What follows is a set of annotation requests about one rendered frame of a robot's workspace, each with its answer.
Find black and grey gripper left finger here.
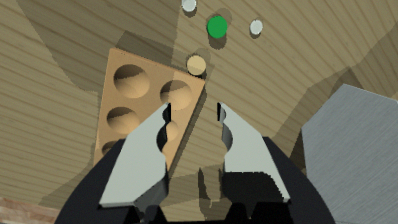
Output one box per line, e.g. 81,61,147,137
54,102,171,224

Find green disc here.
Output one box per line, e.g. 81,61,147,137
206,16,227,38

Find tan wooden tray with round pockets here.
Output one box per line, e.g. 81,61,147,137
93,48,206,171

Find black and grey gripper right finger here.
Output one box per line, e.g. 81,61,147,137
217,102,336,224

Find tan round disc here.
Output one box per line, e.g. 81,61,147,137
187,55,206,75

